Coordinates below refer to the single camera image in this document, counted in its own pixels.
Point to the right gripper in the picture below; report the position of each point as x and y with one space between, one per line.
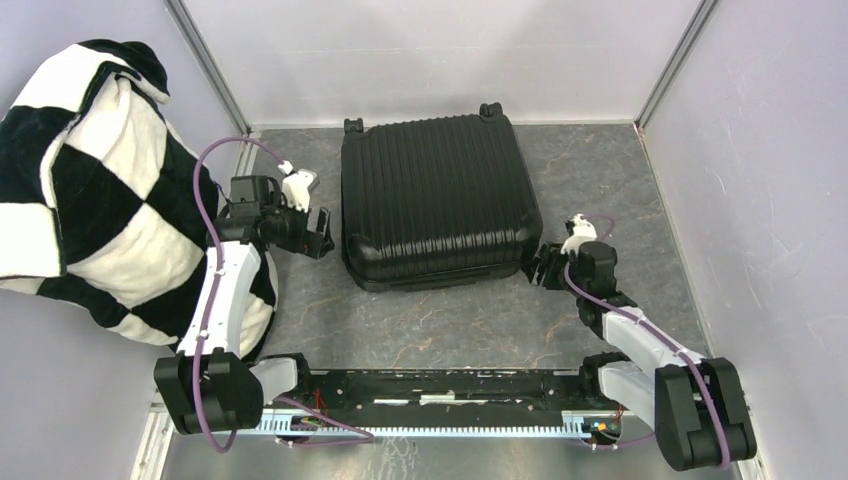
548 259

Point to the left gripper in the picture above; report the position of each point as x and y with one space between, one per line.
304 243

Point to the black suitcase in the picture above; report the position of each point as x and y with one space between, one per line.
436 203

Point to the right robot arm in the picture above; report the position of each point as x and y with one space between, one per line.
694 404

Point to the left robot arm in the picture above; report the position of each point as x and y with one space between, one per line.
207 386

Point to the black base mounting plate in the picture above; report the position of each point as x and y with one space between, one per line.
450 398

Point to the black white checkered blanket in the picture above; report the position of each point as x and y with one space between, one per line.
101 200

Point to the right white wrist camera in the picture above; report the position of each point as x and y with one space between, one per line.
580 231

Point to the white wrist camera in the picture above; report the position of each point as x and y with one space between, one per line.
297 186
580 231

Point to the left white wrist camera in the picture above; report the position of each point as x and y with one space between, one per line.
297 186

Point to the aluminium frame rail base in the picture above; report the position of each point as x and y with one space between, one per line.
606 420

